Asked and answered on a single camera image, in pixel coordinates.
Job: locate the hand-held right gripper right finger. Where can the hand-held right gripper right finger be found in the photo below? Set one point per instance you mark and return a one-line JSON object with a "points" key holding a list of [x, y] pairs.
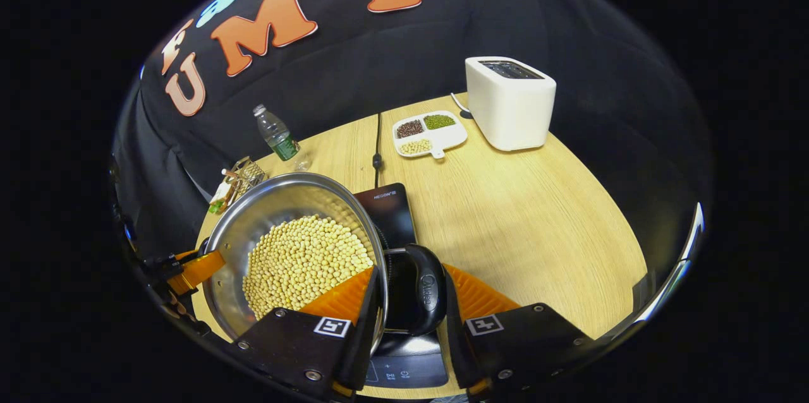
{"points": [[454, 340]]}

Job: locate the black backdrop cloth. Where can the black backdrop cloth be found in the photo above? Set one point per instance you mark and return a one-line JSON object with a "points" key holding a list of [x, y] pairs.
{"points": [[442, 30]]}

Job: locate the sandwich on white plate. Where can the sandwich on white plate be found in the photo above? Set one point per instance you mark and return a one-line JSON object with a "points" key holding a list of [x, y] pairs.
{"points": [[218, 201]]}

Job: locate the white divided dish of beans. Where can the white divided dish of beans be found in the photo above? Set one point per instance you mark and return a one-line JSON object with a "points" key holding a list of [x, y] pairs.
{"points": [[433, 136]]}

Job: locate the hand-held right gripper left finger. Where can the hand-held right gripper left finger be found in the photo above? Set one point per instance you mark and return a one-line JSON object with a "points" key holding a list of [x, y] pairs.
{"points": [[363, 346]]}

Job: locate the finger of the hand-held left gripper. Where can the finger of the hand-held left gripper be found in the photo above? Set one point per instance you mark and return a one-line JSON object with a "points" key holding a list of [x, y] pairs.
{"points": [[199, 270]]}

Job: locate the white toaster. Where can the white toaster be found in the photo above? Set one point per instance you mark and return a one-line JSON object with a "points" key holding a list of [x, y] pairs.
{"points": [[509, 109]]}

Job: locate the metal mesh utensil holder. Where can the metal mesh utensil holder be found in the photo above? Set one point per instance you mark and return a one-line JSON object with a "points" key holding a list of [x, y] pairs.
{"points": [[245, 177]]}

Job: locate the clear plastic water bottle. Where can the clear plastic water bottle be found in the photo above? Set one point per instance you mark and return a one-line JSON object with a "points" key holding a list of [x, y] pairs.
{"points": [[278, 134]]}

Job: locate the pile of soybeans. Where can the pile of soybeans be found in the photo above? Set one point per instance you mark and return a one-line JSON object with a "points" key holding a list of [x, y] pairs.
{"points": [[303, 264]]}

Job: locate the black induction cooktop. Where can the black induction cooktop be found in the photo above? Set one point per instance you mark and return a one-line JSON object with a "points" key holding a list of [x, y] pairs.
{"points": [[395, 213]]}

